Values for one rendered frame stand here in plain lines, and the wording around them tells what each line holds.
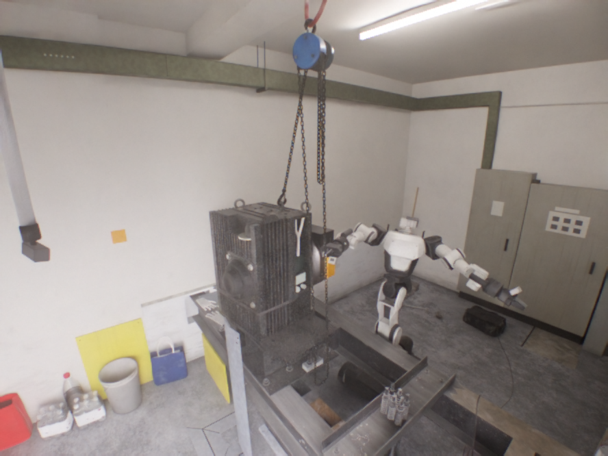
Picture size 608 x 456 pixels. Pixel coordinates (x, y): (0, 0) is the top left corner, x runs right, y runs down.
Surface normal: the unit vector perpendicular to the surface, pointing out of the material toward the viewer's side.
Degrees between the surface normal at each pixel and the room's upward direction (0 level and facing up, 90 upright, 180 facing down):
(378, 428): 0
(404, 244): 78
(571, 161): 90
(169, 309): 90
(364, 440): 0
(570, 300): 90
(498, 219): 90
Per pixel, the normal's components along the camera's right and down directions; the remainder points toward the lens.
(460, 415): -0.79, 0.18
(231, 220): 0.71, 0.20
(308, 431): 0.00, -0.96
